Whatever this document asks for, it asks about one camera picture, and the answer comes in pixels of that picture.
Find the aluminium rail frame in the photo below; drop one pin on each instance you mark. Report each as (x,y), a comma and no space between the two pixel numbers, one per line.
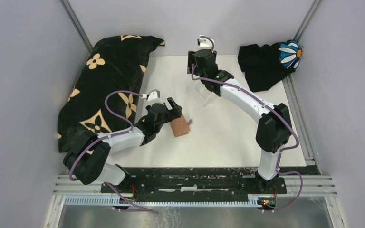
(311,201)

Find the clear acrylic card tray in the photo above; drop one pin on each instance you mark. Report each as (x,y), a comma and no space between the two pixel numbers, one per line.
(201,94)

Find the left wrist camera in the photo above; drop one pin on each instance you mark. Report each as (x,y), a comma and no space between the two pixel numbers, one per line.
(152,97)

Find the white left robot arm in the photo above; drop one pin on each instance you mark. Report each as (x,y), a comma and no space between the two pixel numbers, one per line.
(86,160)

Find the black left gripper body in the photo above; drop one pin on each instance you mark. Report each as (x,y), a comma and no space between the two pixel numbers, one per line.
(168,118)

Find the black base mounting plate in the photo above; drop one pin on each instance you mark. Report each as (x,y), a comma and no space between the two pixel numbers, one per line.
(195,184)

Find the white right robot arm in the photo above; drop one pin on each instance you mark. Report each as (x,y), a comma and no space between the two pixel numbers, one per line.
(274,126)

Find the black floral pillow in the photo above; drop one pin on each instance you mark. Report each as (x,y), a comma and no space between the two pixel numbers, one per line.
(105,93)

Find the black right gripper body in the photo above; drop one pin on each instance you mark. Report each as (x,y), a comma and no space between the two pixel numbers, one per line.
(198,72)

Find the tan leather card holder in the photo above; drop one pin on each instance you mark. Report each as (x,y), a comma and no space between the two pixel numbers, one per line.
(180,126)

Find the black cloth with daisy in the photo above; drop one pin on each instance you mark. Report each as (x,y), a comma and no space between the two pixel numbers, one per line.
(264,66)

